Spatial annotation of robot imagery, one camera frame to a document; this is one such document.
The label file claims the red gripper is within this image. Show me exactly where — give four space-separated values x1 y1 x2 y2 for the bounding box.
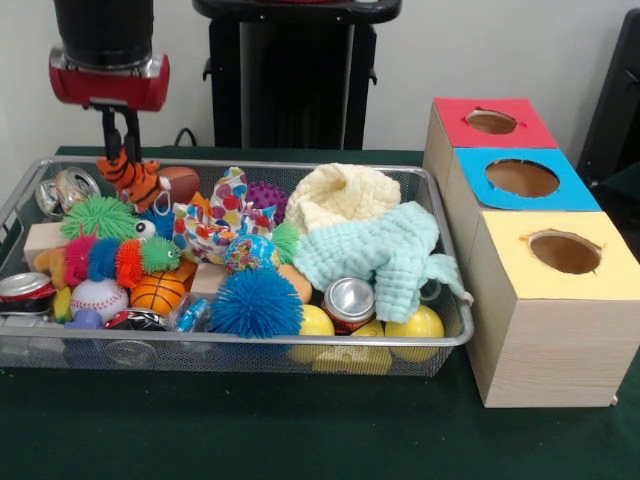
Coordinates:
48 63 171 164

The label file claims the orange striped tiger plush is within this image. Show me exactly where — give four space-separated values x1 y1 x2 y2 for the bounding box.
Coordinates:
97 147 172 214

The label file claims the silver mesh bin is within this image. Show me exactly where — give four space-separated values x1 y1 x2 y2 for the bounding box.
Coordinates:
0 155 475 379

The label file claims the wooden box with three holes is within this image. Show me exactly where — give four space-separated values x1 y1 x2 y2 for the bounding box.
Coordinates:
422 96 640 409

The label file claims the small brown football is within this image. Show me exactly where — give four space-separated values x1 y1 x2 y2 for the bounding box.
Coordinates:
157 167 201 205

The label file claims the green spiky ball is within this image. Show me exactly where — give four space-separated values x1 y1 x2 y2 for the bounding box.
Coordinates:
59 194 141 239

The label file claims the rainbow spiky caterpillar toy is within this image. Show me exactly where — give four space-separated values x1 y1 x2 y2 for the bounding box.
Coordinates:
63 234 184 289

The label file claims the polka dot cloth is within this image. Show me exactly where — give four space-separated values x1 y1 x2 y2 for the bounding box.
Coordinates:
172 167 277 265

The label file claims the small orange basketball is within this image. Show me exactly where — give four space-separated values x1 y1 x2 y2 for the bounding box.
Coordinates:
129 271 189 316

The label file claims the small white baseball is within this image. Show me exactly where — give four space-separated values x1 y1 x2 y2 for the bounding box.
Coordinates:
69 277 130 324

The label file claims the blue spiky ball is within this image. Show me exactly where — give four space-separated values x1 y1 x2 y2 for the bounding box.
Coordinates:
208 269 305 340

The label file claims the cream knitted cloth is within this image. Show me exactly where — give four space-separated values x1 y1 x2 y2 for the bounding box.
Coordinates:
282 162 403 239

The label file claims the mint knitted cloth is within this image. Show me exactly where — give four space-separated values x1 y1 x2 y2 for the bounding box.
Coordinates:
291 201 466 323

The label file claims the dark green table cloth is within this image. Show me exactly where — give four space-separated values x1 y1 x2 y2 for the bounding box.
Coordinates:
0 144 640 480
597 162 640 239

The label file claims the black upright panel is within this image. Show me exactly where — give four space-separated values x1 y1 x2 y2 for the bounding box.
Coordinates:
574 7 640 176

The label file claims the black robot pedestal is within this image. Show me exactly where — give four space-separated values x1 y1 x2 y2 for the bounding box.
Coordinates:
192 0 404 150

